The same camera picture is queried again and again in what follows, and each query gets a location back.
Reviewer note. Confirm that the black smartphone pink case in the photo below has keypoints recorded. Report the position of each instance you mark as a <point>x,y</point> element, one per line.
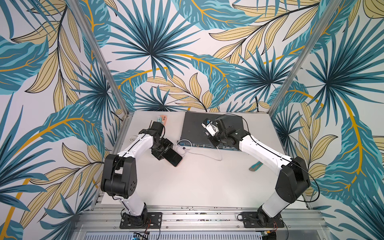
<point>172,157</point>

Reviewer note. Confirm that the aluminium right corner post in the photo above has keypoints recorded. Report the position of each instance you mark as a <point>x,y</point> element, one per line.
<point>313,38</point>

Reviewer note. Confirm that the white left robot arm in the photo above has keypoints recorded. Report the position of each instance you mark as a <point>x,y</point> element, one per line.
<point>119,178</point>

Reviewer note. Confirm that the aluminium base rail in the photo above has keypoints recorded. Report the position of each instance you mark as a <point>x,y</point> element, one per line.
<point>199,223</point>

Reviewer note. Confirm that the teal handled tool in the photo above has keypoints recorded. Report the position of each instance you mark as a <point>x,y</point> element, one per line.
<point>255,167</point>

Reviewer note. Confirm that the aluminium corner post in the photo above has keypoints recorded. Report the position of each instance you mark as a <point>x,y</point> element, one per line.
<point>313,38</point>
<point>86,28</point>

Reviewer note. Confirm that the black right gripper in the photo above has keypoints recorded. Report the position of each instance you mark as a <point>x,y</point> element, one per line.
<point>214,139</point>

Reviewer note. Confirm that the aluminium left corner post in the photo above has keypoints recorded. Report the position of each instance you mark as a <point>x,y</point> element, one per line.
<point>86,28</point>

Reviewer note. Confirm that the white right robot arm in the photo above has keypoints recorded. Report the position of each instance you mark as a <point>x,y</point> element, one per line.
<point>293,177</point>

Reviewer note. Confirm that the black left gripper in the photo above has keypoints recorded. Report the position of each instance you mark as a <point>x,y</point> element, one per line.
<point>158,154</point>

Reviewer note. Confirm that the dark grey network switch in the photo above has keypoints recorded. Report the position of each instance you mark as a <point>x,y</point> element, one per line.
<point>205,130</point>

